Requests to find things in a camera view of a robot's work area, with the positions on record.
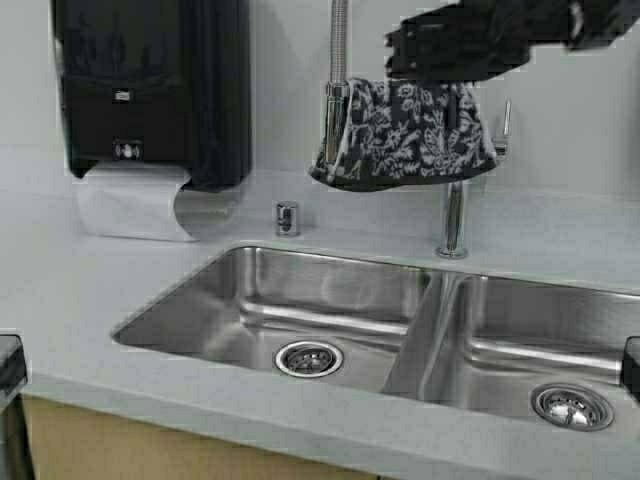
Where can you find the stainless steel double sink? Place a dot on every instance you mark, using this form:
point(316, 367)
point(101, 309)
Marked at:
point(555, 355)

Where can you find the beige cabinet door under sink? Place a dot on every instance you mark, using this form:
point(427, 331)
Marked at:
point(69, 442)

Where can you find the black paper towel dispenser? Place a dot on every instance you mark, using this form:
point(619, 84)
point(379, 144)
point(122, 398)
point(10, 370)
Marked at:
point(156, 83)

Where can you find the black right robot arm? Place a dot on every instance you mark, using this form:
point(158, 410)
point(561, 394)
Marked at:
point(597, 24)

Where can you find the black white floral cloth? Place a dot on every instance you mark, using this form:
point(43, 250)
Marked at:
point(407, 133)

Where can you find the chrome spring kitchen faucet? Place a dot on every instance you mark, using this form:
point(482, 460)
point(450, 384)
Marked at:
point(337, 94)

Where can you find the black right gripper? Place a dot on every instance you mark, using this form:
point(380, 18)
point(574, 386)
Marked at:
point(473, 41)

